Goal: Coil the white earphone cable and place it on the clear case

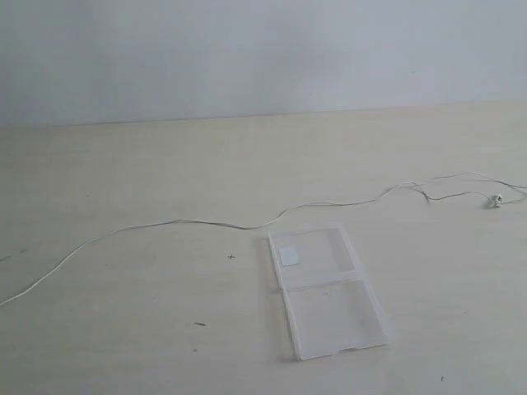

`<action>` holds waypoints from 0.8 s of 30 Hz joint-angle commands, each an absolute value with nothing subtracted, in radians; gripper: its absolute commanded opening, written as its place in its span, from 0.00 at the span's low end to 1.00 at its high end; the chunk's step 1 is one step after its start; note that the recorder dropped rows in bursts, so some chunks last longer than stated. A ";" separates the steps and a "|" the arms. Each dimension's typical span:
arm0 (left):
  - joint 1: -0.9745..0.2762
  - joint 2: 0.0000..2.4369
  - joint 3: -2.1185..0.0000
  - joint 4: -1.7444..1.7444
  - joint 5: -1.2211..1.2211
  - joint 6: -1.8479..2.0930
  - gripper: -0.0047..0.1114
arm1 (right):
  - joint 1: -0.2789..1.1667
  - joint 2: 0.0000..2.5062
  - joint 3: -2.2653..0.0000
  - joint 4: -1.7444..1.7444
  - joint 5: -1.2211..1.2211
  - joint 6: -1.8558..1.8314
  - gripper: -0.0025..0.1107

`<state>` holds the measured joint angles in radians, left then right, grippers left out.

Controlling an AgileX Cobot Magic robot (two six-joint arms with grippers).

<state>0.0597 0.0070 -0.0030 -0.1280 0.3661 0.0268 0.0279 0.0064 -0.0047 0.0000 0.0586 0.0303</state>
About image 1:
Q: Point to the white wired earphones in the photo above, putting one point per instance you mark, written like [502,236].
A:
[491,202]

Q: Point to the clear plastic storage case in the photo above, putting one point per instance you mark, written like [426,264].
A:
[329,301]

